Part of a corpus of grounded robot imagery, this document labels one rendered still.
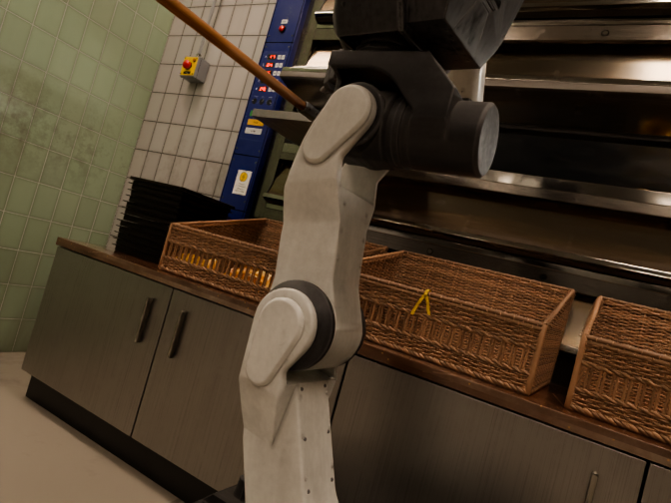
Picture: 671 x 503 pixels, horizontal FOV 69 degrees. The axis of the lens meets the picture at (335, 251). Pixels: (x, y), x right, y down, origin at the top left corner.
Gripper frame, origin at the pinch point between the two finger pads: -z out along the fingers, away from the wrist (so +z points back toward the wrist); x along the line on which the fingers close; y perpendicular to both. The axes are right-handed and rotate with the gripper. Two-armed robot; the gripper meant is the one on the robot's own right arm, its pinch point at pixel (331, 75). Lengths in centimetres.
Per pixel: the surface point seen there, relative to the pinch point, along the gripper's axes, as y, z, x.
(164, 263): 26, -28, -67
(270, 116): 5.4, -33.7, -8.5
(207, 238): 18, -17, -55
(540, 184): -68, 22, -12
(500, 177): -61, 11, -11
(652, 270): -84, 52, -32
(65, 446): 39, -29, -127
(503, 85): -48, 18, 13
